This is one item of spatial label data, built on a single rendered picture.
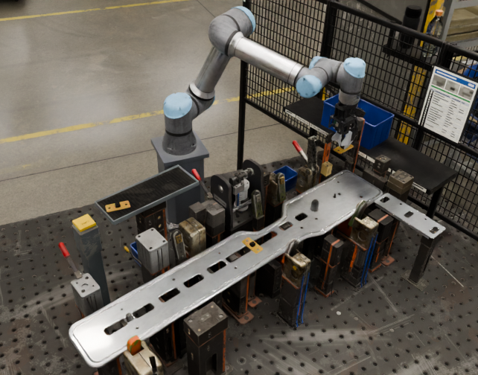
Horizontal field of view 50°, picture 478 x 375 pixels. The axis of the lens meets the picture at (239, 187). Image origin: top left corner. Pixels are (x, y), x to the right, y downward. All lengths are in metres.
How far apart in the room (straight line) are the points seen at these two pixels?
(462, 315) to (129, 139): 2.99
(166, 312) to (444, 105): 1.46
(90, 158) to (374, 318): 2.73
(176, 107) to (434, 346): 1.37
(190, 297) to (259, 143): 2.68
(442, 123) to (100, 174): 2.54
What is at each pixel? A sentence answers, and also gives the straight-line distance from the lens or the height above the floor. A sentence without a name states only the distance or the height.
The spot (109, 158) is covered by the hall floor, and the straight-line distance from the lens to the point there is 4.18.
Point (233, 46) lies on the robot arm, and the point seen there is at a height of 1.64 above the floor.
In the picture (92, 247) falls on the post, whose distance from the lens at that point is 1.89.
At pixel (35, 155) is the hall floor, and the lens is 4.37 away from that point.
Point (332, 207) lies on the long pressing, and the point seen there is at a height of 1.00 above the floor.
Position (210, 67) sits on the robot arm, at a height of 1.46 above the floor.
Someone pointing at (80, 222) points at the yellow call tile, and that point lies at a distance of 1.85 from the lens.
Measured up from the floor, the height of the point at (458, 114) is 1.28.
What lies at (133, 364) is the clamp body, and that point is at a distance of 1.57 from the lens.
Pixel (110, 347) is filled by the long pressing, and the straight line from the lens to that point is 1.69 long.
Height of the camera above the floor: 2.37
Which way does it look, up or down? 38 degrees down
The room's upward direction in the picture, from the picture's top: 2 degrees clockwise
